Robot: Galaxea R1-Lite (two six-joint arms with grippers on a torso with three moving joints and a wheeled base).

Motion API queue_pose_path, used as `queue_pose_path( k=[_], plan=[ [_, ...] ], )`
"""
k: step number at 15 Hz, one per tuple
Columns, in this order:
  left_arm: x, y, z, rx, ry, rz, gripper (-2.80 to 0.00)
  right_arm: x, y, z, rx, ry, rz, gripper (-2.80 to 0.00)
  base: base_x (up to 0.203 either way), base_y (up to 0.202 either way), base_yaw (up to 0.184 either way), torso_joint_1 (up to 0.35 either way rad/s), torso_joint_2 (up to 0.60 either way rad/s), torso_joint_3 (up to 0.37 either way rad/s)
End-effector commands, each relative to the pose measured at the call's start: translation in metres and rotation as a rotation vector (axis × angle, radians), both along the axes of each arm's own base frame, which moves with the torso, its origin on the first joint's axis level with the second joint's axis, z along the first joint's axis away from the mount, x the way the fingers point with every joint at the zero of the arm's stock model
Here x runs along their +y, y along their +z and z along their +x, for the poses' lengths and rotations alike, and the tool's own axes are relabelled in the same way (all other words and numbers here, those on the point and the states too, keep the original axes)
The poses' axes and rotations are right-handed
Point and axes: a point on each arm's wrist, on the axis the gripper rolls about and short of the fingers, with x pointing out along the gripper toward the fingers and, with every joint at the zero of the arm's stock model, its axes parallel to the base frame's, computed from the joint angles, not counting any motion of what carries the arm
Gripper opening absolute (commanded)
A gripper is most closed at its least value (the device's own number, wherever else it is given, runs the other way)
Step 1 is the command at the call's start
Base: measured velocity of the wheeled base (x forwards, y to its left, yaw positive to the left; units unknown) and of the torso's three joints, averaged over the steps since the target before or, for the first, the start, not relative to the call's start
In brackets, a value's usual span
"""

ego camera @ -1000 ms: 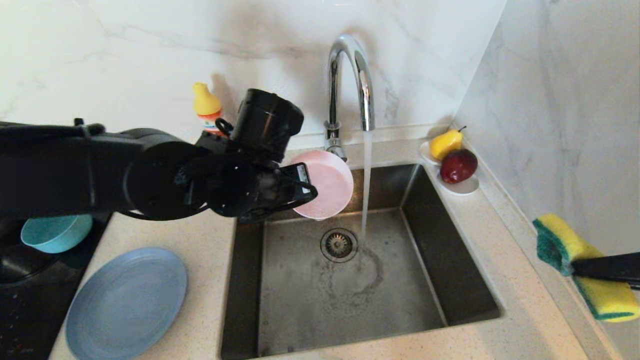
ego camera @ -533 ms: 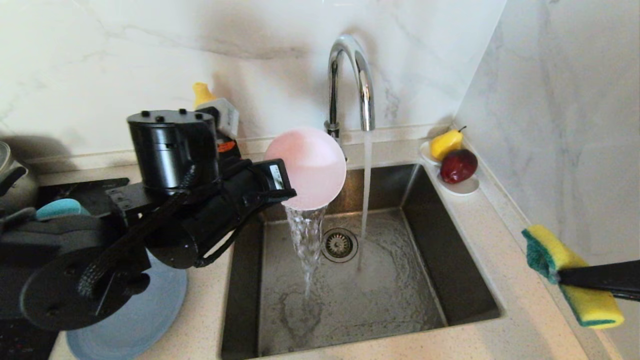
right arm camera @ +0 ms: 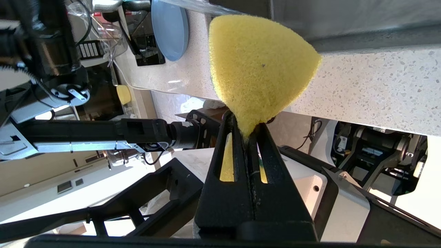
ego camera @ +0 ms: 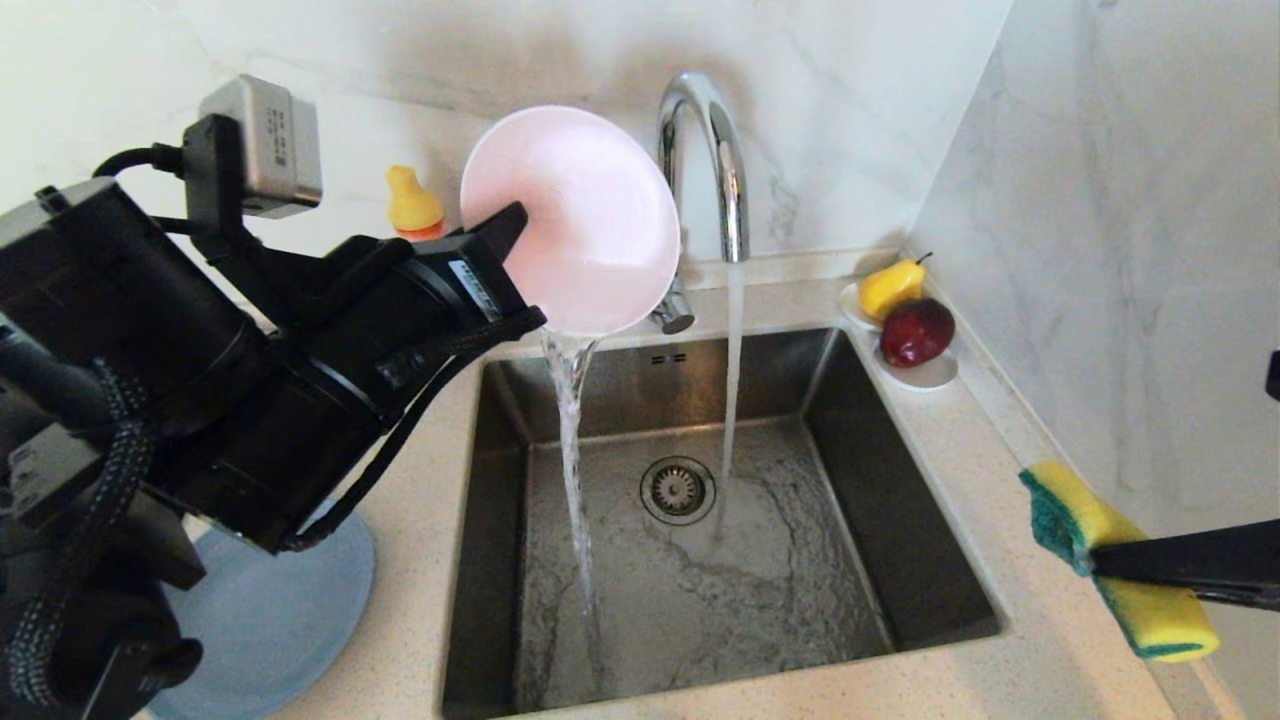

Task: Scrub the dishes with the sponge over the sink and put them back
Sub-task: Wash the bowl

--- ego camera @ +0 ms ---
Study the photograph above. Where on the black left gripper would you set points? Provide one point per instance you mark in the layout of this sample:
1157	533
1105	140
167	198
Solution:
420	300

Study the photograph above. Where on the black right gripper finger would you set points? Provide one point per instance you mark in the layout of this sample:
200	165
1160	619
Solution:
1250	597
1190	560

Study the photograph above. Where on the yellow green sponge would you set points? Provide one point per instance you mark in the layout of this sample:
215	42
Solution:
1150	620

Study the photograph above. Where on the pink bowl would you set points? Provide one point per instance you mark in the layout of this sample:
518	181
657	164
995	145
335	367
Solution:
590	220

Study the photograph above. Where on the orange dish soap bottle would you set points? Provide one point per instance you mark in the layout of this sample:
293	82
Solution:
412	205

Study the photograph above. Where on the chrome faucet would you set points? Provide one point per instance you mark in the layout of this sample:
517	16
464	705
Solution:
725	180

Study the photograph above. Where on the blue round plate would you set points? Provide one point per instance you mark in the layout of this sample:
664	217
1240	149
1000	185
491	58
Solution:
280	620

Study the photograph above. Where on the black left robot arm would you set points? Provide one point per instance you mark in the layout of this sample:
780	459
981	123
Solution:
120	350

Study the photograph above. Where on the metal sink drain strainer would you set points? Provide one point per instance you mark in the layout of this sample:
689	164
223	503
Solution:
677	490

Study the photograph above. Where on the stainless steel sink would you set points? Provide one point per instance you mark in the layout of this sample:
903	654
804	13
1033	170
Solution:
700	620

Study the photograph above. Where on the thin poured water stream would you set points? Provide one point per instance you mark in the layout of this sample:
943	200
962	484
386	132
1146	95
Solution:
572	450

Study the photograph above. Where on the running water stream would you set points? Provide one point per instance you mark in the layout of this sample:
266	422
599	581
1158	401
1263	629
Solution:
733	350

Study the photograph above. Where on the white fruit dish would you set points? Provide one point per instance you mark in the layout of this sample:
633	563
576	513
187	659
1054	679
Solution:
925	376

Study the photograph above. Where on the red apple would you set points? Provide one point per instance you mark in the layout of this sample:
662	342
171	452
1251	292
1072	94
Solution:
915	332

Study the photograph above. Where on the yellow pear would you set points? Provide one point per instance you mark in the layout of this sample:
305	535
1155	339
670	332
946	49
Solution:
890	288

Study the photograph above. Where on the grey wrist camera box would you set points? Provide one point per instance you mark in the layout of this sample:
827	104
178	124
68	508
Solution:
270	145

